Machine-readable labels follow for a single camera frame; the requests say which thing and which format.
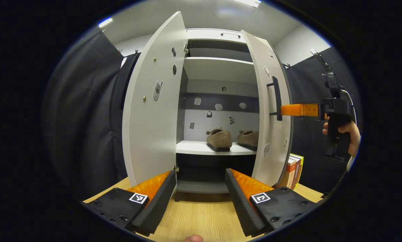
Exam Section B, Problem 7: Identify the white shoe cabinet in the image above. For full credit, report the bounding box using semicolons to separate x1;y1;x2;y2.
176;29;260;202

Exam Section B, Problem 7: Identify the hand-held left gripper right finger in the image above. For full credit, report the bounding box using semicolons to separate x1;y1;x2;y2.
225;168;317;237

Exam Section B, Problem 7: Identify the orange white book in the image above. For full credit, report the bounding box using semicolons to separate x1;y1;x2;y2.
275;157;297;189

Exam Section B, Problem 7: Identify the white cabinet drawer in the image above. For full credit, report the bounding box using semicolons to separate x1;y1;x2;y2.
186;29;252;43

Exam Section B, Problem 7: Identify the red book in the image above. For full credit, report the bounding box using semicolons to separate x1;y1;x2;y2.
290;158;301;190

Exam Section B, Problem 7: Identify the yellow book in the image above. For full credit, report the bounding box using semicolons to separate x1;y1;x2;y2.
290;153;304;190

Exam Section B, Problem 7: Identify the brown fuzzy shoe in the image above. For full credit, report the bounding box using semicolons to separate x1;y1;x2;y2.
206;128;233;152
237;130;259;151

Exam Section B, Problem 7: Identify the white cabinet door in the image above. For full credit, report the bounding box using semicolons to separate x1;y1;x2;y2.
240;30;294;188
122;11;188;187

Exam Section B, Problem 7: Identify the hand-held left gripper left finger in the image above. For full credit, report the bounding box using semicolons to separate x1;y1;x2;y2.
83;170;177;237

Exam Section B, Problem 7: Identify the rectangular ceiling light panel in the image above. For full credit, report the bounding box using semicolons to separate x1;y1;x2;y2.
233;0;262;8

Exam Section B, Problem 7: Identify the black backdrop cloth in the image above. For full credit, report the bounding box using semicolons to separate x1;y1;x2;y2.
281;47;360;195
42;32;141;200

